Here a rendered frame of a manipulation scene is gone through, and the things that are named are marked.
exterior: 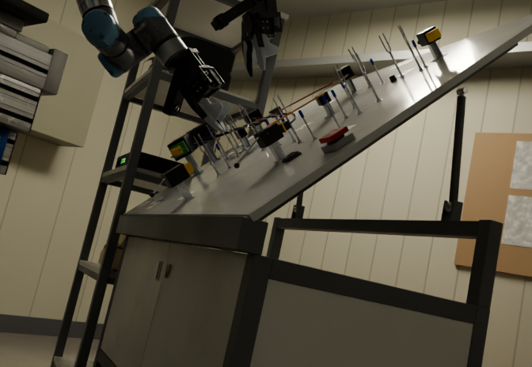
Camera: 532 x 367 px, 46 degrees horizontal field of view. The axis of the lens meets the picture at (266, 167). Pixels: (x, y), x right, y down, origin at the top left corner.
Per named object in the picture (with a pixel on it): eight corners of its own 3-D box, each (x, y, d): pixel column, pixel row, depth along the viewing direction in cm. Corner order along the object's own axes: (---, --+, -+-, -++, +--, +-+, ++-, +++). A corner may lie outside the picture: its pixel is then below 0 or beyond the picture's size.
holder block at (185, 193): (160, 216, 176) (142, 186, 174) (195, 194, 180) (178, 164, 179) (164, 216, 171) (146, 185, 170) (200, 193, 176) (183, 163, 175)
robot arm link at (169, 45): (150, 56, 153) (169, 58, 161) (160, 71, 153) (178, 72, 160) (169, 35, 150) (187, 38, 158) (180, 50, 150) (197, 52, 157)
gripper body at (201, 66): (211, 85, 147) (183, 46, 149) (188, 107, 150) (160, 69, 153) (227, 85, 154) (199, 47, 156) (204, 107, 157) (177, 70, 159)
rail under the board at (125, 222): (236, 249, 118) (243, 216, 119) (115, 232, 225) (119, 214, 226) (261, 255, 120) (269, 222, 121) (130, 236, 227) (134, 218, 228)
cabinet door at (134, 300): (134, 387, 166) (169, 242, 173) (100, 348, 216) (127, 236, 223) (142, 388, 167) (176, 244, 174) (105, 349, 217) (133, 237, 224)
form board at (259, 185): (125, 218, 227) (123, 213, 227) (332, 91, 266) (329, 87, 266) (253, 222, 120) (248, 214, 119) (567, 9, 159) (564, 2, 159)
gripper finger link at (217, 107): (230, 119, 147) (208, 89, 148) (214, 135, 149) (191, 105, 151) (237, 119, 150) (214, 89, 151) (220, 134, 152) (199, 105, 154)
